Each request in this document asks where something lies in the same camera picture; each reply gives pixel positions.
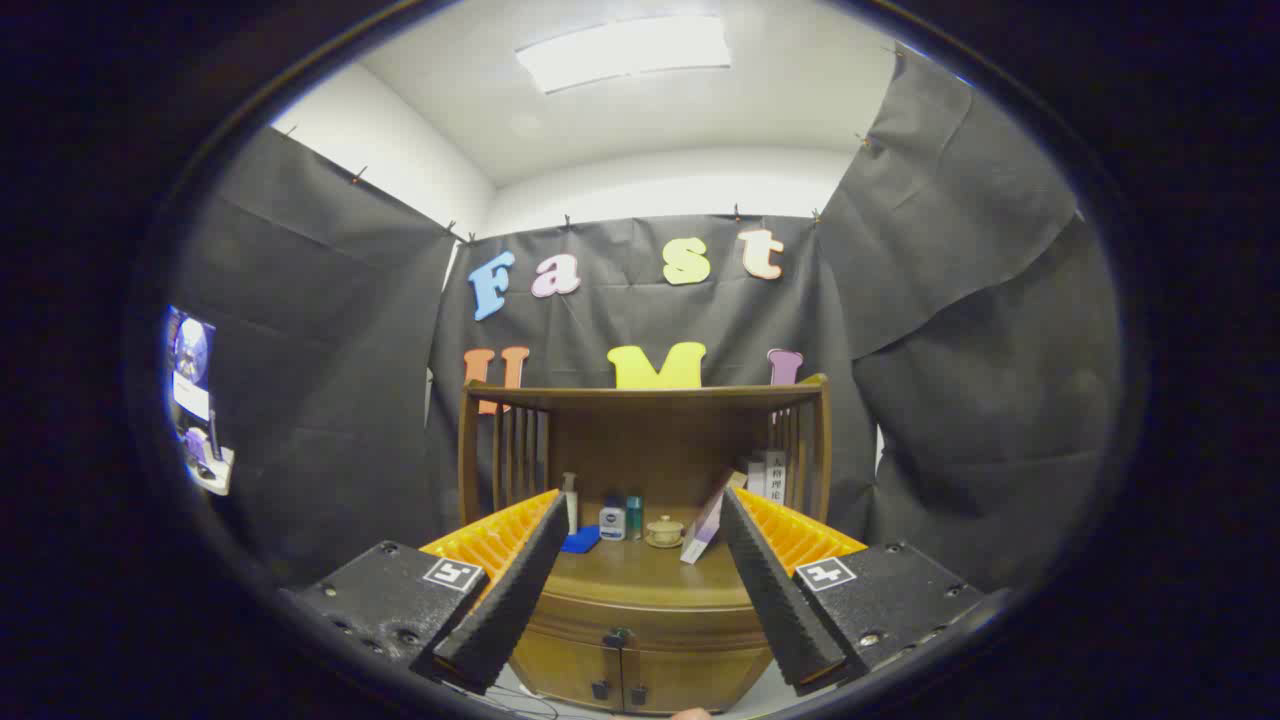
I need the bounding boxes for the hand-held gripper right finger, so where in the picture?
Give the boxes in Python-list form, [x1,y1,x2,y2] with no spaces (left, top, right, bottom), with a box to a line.
[720,486,1001,698]

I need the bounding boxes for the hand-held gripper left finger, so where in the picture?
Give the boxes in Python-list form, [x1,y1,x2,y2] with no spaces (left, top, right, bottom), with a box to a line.
[285,488,571,696]

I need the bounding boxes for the wooden drawer with black knob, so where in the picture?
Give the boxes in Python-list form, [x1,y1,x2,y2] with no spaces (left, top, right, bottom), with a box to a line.
[522,592,777,653]

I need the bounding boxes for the wooden countertop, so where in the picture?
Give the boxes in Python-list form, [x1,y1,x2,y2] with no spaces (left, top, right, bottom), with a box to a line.
[540,520,766,611]

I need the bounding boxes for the wooden cabinet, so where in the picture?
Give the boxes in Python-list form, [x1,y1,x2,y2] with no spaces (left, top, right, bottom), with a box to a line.
[458,374,833,715]

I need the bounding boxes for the purple book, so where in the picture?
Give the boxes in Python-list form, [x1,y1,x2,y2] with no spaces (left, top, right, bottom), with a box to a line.
[680,472,736,565]

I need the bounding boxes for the white side shelf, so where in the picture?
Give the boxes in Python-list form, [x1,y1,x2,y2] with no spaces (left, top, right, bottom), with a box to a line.
[183,425,237,498]

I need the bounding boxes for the ceiling light panel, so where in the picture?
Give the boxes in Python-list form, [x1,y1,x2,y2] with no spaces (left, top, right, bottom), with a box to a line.
[515,15,733,96]

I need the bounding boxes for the black floor cable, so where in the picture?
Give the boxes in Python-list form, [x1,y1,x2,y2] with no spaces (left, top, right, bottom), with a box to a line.
[440,680,561,720]

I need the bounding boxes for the wall poster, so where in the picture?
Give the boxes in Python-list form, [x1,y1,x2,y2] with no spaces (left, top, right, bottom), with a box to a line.
[165,305,216,421]

